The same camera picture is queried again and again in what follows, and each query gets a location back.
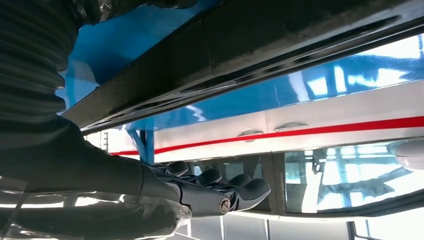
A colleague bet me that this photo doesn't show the blue metal shelf rack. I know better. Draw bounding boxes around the blue metal shelf rack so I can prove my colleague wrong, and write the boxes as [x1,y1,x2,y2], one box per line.
[56,0,424,165]

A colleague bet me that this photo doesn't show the white vehicle red stripe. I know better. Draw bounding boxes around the white vehicle red stripe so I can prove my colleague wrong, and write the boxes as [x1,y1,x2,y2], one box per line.
[82,79,424,240]

